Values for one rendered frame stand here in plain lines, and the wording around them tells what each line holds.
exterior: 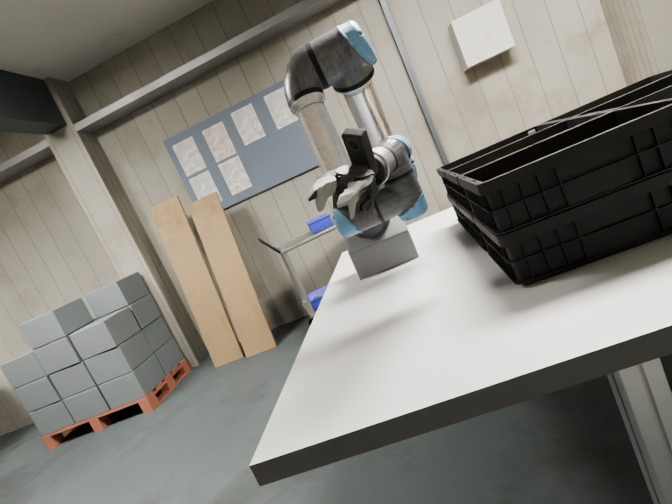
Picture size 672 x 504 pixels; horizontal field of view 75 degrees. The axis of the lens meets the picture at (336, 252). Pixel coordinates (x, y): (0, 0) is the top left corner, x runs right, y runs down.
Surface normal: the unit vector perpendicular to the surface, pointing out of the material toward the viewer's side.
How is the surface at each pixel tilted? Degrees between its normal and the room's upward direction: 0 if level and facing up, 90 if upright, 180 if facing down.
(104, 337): 90
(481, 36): 90
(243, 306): 78
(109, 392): 90
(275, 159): 90
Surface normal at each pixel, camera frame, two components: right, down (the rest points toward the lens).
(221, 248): -0.19, 0.01
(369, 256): -0.11, 0.21
